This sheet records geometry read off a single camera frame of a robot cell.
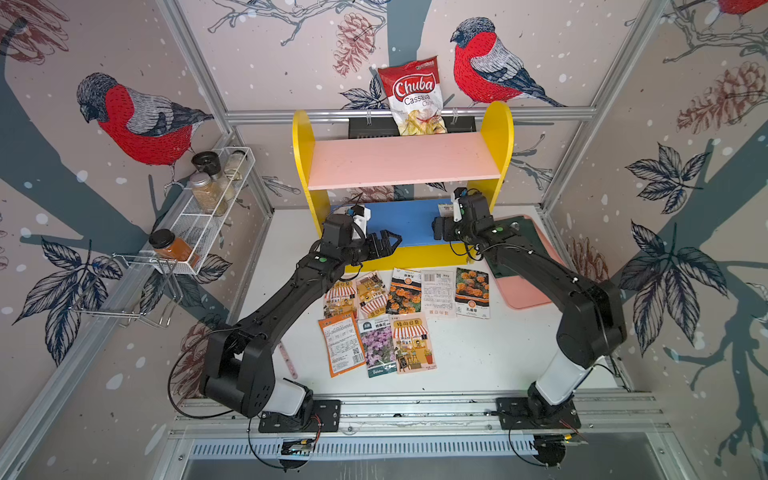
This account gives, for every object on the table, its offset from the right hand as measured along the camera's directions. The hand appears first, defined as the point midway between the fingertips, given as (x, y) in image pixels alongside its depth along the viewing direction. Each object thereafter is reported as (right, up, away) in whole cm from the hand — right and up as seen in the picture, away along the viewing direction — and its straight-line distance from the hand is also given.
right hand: (444, 220), depth 90 cm
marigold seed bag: (+10, -24, +6) cm, 27 cm away
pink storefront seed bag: (-33, -26, +5) cm, 42 cm away
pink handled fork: (-46, -40, -7) cm, 62 cm away
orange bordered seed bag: (-30, -38, -5) cm, 49 cm away
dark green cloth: (+36, -6, +22) cm, 42 cm away
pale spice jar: (-62, +16, -4) cm, 65 cm away
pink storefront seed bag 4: (-10, -36, -4) cm, 38 cm away
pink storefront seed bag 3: (-1, -24, +5) cm, 24 cm away
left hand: (-15, -5, -10) cm, 18 cm away
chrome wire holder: (-67, -15, -30) cm, 75 cm away
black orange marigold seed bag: (-12, -23, +7) cm, 27 cm away
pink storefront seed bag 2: (-22, -25, +5) cm, 34 cm away
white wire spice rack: (-66, -3, -15) cm, 68 cm away
